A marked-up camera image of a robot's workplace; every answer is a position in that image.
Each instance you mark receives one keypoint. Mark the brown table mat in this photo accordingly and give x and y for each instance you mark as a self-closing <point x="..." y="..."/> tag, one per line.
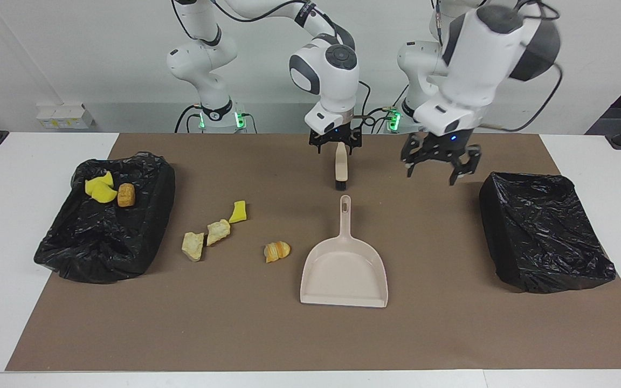
<point x="289" y="345"/>

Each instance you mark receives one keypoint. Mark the beige brush black bristles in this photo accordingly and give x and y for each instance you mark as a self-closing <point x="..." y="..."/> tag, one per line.
<point x="341" y="167"/>

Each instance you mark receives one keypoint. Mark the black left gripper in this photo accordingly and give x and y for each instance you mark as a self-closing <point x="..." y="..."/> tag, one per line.
<point x="445" y="145"/>

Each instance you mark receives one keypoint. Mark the orange toy croissant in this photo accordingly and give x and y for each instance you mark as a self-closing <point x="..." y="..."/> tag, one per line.
<point x="277" y="251"/>

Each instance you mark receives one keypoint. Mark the white wall socket boxes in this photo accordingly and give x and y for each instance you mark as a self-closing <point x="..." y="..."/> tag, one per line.
<point x="62" y="117"/>

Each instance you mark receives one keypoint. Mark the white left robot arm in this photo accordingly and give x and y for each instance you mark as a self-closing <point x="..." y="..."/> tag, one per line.
<point x="477" y="64"/>

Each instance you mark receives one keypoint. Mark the bin with black bag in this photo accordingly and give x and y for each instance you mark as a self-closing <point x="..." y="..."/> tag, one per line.
<point x="542" y="231"/>
<point x="105" y="237"/>

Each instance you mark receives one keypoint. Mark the small yellow sponge piece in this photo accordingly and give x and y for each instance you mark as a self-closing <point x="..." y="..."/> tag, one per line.
<point x="238" y="212"/>

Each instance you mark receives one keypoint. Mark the curled yellow sponge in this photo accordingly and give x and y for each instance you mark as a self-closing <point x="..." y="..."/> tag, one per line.
<point x="96" y="183"/>

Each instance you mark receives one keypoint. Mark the brown toy bread roll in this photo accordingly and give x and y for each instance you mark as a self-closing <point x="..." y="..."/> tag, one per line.
<point x="126" y="195"/>

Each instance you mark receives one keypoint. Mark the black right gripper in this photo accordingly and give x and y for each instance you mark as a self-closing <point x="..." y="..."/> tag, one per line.
<point x="335" y="134"/>

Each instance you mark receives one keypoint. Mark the beige plastic dustpan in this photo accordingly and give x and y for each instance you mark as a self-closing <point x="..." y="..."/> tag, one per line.
<point x="343" y="275"/>

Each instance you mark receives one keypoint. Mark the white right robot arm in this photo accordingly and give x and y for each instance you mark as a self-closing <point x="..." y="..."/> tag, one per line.
<point x="332" y="75"/>

